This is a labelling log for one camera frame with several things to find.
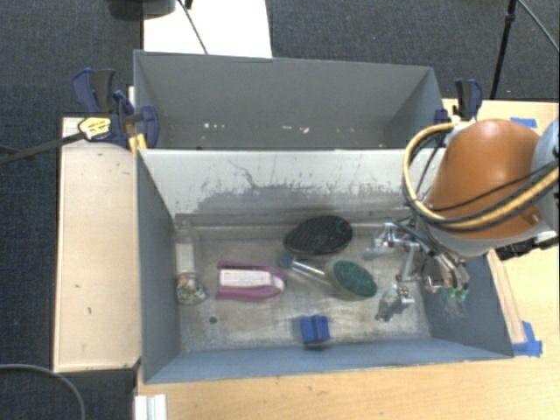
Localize green round scrub brush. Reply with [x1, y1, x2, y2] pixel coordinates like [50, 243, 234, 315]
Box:
[277, 254, 379, 302]

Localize clear glass bottle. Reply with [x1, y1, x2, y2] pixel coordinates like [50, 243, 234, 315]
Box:
[173, 220, 209, 306]

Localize grey metal bin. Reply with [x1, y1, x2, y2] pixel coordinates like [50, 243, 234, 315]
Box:
[132, 49, 515, 385]

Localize black cylinder on white bracket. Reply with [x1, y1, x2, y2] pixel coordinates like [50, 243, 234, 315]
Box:
[496, 229, 560, 262]

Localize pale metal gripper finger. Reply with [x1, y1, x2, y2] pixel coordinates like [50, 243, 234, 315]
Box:
[361, 222, 400, 261]
[374, 283, 416, 323]

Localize blue ribbed block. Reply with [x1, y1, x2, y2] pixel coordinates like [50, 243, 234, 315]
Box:
[300, 314, 331, 347]

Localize pale wood board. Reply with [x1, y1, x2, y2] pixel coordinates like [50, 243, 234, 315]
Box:
[52, 117, 144, 374]

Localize black oval mesh brush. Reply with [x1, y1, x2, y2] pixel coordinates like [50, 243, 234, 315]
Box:
[283, 214, 354, 256]

